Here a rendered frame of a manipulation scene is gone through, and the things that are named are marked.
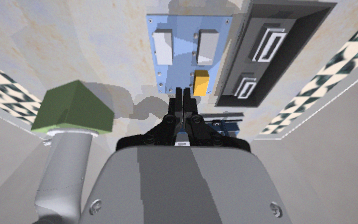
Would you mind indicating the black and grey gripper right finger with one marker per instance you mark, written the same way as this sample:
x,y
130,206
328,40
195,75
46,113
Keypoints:
x,y
201,134

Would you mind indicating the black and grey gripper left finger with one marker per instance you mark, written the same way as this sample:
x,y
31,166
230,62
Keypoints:
x,y
164,133

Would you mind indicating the yellow rectangular block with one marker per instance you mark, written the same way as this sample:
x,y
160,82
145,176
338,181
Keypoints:
x,y
200,83

